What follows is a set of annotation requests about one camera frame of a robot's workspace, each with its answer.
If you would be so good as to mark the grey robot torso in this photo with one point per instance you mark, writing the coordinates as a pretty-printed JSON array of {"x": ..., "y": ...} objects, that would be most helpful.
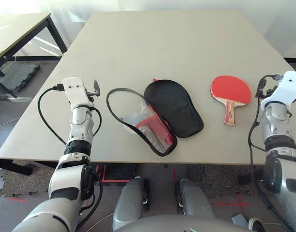
[{"x": 182, "y": 224}]

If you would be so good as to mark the grey robot leg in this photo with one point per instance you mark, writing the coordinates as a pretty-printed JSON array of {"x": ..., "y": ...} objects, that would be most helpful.
[
  {"x": 194, "y": 200},
  {"x": 129, "y": 200}
]

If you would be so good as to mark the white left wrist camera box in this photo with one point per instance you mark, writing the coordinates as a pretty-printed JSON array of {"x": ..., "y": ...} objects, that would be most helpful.
[{"x": 75, "y": 90}]

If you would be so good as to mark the grey robot left leg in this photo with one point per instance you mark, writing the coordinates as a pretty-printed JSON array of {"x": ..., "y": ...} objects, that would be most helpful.
[{"x": 129, "y": 200}]

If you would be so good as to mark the grey robot right leg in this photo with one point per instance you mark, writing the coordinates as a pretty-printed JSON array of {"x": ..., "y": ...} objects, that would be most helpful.
[{"x": 194, "y": 200}]

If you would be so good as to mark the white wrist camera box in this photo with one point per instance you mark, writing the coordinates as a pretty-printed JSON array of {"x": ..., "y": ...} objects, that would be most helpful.
[
  {"x": 75, "y": 90},
  {"x": 287, "y": 89}
]

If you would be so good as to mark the dark grey foam mat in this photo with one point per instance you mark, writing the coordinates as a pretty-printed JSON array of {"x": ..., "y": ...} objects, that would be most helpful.
[{"x": 16, "y": 77}]

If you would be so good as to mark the red black paddle case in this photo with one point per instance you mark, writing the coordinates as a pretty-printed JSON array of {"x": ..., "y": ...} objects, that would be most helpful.
[{"x": 177, "y": 111}]

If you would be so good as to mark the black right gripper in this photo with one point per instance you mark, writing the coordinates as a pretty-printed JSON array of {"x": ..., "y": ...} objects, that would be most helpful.
[{"x": 269, "y": 93}]

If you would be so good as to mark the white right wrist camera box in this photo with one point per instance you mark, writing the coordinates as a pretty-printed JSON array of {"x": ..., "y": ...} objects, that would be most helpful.
[{"x": 287, "y": 89}]

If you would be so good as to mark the small grey floor box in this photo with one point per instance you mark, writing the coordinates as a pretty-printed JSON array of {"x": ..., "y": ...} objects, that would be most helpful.
[{"x": 239, "y": 220}]

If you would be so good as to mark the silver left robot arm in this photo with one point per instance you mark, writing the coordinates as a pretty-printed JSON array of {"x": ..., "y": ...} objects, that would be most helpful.
[{"x": 78, "y": 125}]

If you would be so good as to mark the red ping-pong paddle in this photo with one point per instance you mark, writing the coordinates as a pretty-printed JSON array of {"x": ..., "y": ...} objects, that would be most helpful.
[{"x": 231, "y": 90}]

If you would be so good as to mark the white striped roll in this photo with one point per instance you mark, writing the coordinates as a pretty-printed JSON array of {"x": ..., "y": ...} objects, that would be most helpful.
[{"x": 255, "y": 224}]

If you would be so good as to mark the side table with black frame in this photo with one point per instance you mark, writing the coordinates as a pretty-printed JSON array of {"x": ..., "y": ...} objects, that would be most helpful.
[{"x": 19, "y": 26}]

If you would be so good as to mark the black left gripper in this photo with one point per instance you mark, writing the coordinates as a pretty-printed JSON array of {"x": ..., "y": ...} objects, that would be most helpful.
[{"x": 90, "y": 94}]

